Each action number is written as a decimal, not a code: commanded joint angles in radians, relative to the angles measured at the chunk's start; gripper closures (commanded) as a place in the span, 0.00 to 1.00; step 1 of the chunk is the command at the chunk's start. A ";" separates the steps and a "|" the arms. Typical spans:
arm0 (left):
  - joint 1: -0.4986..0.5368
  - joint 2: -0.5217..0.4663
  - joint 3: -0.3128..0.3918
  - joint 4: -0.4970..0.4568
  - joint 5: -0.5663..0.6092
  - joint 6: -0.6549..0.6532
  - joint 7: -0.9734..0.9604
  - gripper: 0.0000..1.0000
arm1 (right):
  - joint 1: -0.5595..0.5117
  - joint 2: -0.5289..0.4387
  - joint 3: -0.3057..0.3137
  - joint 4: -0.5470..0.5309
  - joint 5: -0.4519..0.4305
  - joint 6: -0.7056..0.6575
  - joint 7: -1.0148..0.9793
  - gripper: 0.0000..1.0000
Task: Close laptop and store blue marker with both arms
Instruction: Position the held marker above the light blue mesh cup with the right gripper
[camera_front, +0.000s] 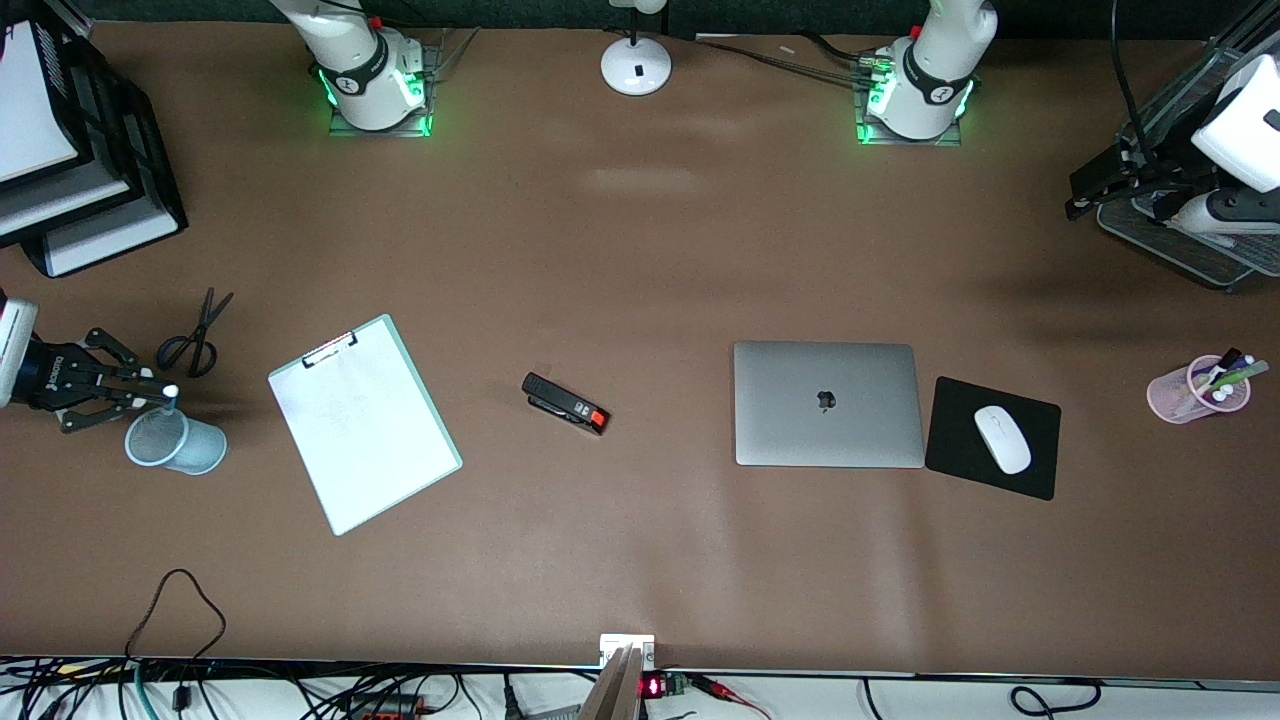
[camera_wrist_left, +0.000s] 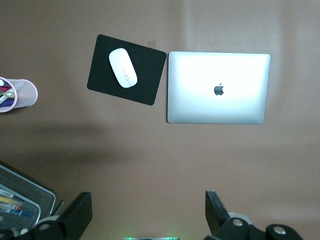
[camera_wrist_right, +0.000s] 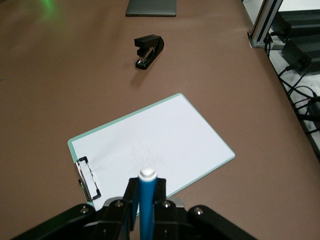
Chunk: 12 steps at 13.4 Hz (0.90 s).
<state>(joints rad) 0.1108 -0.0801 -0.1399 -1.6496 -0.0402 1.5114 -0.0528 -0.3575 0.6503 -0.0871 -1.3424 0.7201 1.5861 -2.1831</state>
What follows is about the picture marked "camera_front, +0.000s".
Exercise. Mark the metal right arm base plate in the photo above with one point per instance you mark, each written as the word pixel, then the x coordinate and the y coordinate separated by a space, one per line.
pixel 345 130

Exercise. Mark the white computer mouse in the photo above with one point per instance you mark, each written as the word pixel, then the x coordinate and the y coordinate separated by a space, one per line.
pixel 1003 440

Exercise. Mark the silver laptop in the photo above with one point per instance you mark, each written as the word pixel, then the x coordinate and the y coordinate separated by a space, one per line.
pixel 790 400

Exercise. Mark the blue marker white cap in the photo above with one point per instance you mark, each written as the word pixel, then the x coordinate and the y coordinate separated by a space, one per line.
pixel 170 392

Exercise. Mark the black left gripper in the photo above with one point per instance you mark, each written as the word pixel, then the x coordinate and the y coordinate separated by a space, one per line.
pixel 1158 157

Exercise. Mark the white mount block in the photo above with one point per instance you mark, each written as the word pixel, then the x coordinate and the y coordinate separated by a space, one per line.
pixel 612 645

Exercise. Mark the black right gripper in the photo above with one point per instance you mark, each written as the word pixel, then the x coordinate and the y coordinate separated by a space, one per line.
pixel 52 377

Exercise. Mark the beige camera pole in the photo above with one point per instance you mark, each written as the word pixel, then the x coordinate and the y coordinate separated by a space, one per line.
pixel 615 695

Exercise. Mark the black stapler red tip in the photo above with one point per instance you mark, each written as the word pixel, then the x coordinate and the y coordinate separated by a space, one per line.
pixel 560 400

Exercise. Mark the green marker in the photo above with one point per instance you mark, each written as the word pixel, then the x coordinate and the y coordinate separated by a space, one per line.
pixel 1245 374

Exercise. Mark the mint green clipboard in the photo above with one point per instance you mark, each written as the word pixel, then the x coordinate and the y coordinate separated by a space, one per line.
pixel 426 402

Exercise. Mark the silver mesh desk tray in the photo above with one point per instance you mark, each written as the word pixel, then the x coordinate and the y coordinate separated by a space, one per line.
pixel 1200 262

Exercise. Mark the purple marker black cap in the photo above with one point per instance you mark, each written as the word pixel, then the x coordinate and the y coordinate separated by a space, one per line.
pixel 1228 358

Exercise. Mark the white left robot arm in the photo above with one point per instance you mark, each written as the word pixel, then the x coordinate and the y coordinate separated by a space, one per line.
pixel 930 70

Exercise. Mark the white paper sheet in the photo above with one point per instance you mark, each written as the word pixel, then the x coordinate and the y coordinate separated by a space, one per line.
pixel 30 110
pixel 390 460
pixel 110 245

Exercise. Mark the black mouse pad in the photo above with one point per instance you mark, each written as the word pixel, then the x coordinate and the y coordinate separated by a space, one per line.
pixel 950 440

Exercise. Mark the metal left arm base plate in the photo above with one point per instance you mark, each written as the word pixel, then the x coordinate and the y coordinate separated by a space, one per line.
pixel 870 138

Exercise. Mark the white lamp base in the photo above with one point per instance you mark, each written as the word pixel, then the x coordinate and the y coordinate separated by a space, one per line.
pixel 620 65

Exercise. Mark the red LED display module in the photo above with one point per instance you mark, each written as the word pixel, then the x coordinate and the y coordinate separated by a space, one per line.
pixel 655 687

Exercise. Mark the pink mesh pen cup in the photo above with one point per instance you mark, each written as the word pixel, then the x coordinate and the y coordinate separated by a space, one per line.
pixel 1170 395

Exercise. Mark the black scissors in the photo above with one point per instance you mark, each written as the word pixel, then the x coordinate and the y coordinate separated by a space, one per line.
pixel 204 325

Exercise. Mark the black document tray stack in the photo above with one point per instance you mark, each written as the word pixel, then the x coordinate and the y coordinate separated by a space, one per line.
pixel 160 200

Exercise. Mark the light blue mesh cup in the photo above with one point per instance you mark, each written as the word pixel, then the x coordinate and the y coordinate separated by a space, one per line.
pixel 200 445

